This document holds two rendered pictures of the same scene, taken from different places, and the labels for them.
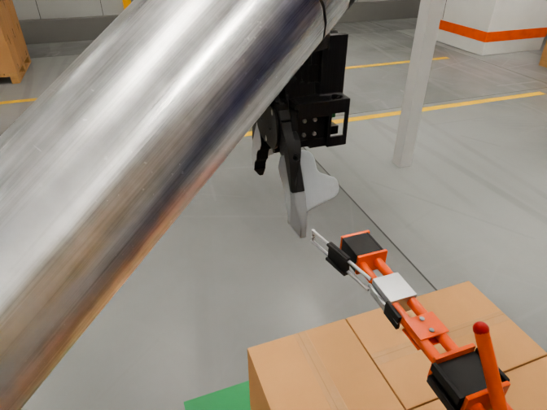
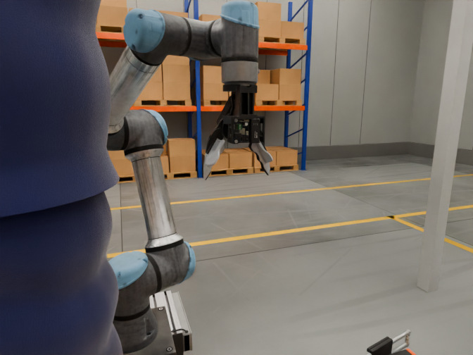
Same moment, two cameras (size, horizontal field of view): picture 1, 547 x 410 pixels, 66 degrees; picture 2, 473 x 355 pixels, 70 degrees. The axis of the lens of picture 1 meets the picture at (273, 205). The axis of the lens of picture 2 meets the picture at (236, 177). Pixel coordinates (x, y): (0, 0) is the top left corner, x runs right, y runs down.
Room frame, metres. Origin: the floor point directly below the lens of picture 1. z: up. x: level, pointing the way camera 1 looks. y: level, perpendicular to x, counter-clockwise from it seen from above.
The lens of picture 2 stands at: (0.43, -0.74, 1.68)
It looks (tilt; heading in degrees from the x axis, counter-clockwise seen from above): 13 degrees down; 90
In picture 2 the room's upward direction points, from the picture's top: straight up
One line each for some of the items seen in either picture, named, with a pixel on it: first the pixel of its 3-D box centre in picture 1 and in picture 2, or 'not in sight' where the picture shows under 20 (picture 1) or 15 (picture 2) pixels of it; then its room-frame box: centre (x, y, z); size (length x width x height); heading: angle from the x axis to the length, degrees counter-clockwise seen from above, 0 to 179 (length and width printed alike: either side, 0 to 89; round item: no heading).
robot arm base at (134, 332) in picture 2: not in sight; (129, 319); (0.13, 0.10, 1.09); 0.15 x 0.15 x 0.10
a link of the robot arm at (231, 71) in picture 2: not in sight; (241, 75); (0.44, -0.02, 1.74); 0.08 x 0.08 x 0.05
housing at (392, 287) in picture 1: (392, 294); not in sight; (0.62, -0.25, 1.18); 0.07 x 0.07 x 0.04; 20
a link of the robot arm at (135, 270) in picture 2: not in sight; (129, 280); (0.13, 0.10, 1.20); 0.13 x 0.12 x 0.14; 45
